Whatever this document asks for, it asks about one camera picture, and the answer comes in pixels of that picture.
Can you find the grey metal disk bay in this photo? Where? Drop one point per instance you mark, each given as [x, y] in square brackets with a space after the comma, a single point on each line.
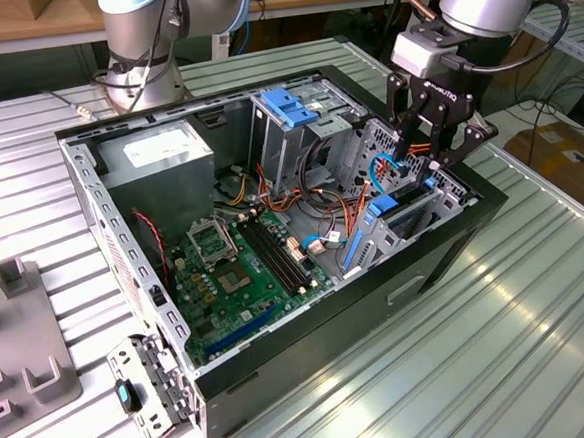
[386, 245]

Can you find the metal slot bracket plate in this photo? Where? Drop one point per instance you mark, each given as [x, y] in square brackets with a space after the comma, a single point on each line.
[124, 358]

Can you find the hard disk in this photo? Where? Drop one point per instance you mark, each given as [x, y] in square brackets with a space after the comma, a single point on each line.
[387, 206]

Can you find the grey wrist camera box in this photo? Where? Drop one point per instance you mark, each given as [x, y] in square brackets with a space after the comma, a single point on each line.
[420, 52]

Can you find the black case fan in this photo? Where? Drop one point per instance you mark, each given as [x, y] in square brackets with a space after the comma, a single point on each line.
[147, 259]

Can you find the black open PC case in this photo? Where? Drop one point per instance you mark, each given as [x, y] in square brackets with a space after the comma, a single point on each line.
[331, 351]

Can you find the flat cardboard box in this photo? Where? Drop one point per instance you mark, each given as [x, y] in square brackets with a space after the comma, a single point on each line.
[558, 155]

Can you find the black tripod stand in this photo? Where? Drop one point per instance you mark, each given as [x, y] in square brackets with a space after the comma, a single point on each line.
[394, 14]

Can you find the grey power supply unit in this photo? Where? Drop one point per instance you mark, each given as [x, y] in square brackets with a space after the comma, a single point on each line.
[159, 188]

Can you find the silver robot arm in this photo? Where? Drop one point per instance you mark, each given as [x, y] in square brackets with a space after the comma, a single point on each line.
[130, 50]

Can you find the blue expansion slot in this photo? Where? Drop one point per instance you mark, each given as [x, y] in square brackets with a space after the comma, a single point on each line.
[239, 330]

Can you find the grey optical drive cage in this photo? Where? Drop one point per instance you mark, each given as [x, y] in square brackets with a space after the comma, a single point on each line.
[282, 154]

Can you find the wooden desk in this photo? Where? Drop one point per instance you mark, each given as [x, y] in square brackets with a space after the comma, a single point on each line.
[58, 26]

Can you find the CPU socket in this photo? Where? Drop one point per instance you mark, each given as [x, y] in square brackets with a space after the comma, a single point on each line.
[232, 281]

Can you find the grey parts rack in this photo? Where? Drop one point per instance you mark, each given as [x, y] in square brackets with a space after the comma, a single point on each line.
[24, 328]

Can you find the green motherboard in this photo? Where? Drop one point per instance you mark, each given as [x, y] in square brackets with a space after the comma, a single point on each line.
[238, 313]

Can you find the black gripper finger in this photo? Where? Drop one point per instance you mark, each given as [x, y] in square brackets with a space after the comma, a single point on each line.
[447, 148]
[399, 116]

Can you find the blue plastic bay latch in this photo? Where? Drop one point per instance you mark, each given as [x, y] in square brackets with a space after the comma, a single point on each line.
[289, 110]

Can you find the black RAM slot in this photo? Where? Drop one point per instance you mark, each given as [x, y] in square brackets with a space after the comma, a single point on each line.
[285, 249]
[271, 257]
[265, 261]
[278, 253]

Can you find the black blue slot latch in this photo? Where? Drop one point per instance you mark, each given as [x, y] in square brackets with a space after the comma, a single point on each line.
[125, 397]

